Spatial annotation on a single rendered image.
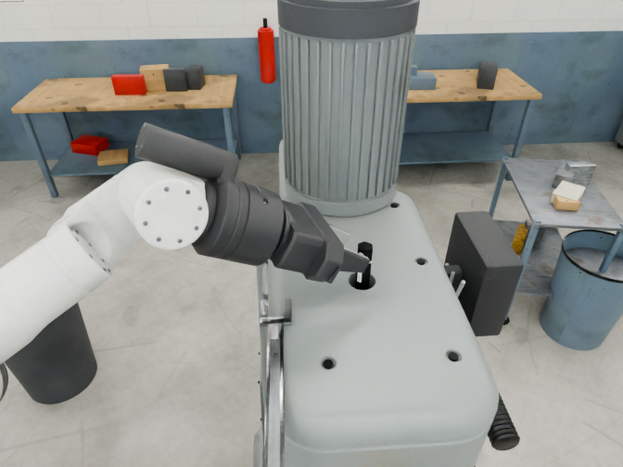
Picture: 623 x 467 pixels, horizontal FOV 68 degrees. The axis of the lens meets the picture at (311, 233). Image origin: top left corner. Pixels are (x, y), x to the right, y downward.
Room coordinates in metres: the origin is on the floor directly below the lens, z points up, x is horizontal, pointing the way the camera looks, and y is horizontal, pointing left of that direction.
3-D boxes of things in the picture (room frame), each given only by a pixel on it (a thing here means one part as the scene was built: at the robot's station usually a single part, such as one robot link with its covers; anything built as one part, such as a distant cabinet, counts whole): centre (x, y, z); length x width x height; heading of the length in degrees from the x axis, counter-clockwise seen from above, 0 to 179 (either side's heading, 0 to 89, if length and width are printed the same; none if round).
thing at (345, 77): (0.73, -0.05, 2.05); 0.20 x 0.20 x 0.32
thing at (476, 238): (0.80, -0.38, 1.62); 0.20 x 0.09 x 0.21; 4
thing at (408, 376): (0.49, -0.07, 1.81); 0.47 x 0.26 x 0.16; 4
